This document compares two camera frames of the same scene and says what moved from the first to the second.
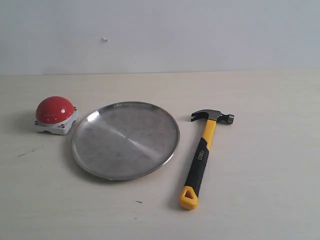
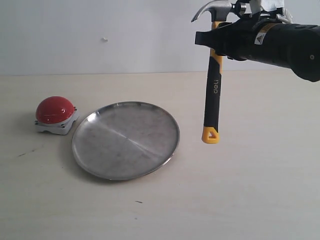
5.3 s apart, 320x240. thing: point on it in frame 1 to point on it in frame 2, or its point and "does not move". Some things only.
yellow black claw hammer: x=189 y=196 to x=219 y=11
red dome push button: x=55 y=115 does not move
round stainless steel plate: x=123 y=141 does not move
